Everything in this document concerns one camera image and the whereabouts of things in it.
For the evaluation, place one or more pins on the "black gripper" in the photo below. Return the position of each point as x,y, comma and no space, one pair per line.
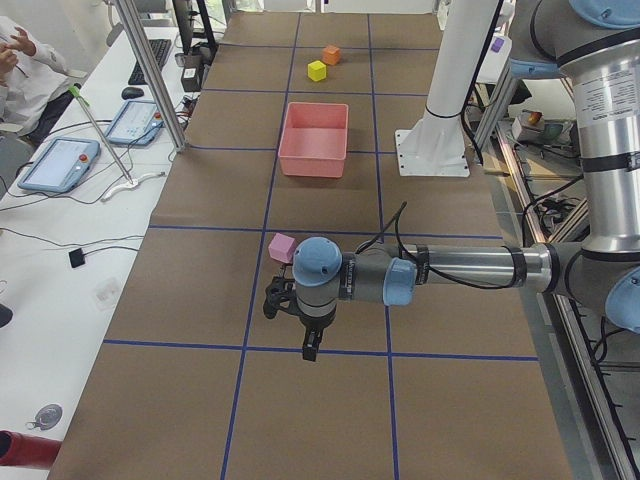
313,325

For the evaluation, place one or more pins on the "pink foam block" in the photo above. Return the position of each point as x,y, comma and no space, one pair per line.
282,248

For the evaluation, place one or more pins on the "yellow foam block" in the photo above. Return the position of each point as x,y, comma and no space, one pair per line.
317,71

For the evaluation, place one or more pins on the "orange foam block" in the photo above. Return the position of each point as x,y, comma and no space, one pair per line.
331,55

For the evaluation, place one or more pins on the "pink plastic bin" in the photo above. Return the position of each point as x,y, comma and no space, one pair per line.
314,140

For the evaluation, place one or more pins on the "small black square device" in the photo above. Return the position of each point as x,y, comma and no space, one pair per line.
77,258

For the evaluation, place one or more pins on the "far blue teach pendant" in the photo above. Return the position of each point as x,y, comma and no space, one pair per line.
136,124

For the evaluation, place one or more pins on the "blue teach pendant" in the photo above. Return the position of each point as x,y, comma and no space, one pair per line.
136,124
61,165

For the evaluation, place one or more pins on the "black power adapter box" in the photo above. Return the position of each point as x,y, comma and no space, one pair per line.
192,73

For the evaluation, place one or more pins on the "near blue teach pendant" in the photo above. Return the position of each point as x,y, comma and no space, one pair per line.
61,165

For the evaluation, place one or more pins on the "black computer mouse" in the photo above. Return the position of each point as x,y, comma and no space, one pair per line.
132,92

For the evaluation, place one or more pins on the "red bottle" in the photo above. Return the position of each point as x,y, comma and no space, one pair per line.
27,451

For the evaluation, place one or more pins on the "metal rod green tip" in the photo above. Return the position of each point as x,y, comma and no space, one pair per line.
75,92

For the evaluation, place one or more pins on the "person in white shirt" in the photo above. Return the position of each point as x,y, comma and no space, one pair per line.
35,83

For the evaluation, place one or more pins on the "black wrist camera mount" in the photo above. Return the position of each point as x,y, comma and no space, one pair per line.
280,295

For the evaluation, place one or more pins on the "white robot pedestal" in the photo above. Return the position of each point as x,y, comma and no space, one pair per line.
435,146

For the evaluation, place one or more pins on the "aluminium frame post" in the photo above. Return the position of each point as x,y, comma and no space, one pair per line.
142,50

